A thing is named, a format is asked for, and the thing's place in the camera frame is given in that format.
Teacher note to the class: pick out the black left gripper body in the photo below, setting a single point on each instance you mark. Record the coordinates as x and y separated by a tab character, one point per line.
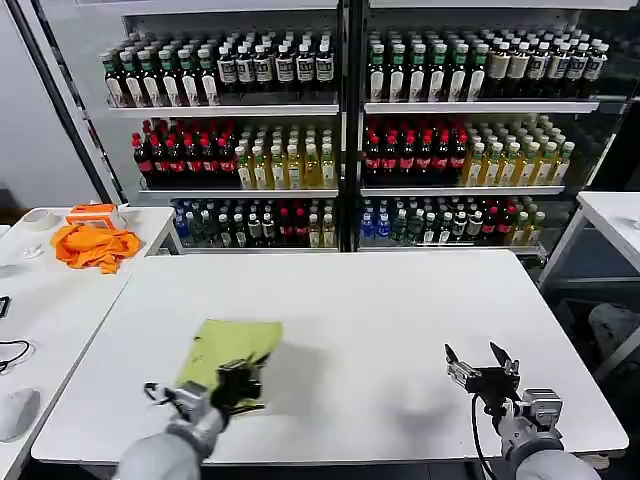
235	387

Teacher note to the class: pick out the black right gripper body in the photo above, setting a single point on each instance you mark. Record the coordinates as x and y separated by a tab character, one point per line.
492	385

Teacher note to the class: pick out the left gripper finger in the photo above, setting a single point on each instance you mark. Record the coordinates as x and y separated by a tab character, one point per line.
250	407
240	365

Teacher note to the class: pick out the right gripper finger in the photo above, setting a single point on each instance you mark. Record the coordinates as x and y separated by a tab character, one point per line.
511	366
460	372

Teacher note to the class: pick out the light green shirt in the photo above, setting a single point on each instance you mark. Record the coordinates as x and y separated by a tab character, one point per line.
230	342

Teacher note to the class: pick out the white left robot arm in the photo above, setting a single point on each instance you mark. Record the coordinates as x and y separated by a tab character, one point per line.
165	445

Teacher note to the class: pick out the dark grey chair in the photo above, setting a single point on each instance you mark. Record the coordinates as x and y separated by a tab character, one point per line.
612	327

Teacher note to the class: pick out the white framed table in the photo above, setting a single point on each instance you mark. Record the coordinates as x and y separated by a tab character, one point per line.
605	220

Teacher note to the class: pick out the clear plastic wrapper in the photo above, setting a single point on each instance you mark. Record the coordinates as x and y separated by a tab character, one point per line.
130	217

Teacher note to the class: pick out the orange crumpled cloth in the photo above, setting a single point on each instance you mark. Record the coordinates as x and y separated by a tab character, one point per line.
95	247

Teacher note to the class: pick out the white side table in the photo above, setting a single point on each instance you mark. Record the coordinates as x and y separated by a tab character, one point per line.
60	310

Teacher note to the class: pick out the orange and white box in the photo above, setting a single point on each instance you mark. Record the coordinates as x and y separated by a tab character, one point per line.
90	215

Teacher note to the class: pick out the shelf rack with bottles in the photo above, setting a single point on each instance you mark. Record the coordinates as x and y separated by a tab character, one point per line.
235	140
470	140

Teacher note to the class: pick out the small white clear object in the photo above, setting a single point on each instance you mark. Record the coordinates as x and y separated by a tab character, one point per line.
31	251

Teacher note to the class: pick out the flat black device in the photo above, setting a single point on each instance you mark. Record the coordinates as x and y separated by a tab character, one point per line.
3	306

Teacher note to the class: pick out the white tape roll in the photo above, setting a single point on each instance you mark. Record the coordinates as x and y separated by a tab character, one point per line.
36	219

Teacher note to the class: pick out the thin black slanted pole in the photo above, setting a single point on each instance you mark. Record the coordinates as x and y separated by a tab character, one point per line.
80	97

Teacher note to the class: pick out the thick black slanted pole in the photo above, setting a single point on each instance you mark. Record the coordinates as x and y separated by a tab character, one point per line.
60	107

